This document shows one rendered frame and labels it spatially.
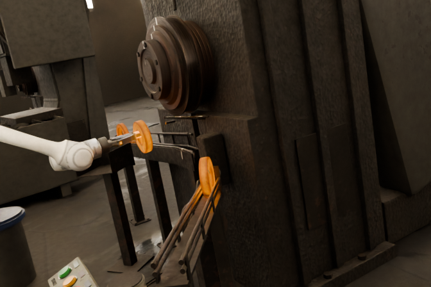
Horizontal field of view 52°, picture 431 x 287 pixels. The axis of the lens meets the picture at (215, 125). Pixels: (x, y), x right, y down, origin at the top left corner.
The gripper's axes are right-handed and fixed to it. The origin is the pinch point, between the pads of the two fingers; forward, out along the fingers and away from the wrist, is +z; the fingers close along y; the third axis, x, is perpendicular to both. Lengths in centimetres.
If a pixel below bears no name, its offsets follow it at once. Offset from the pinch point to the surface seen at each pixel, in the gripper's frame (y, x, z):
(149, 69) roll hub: 2.0, 27.5, 10.8
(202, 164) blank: 52, -8, 3
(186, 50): 20.1, 32.6, 22.6
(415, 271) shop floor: 67, -89, 89
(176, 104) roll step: 6.6, 9.5, 17.5
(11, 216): -77, -38, -63
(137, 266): -44, -83, -9
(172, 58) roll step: 15.0, 30.5, 17.3
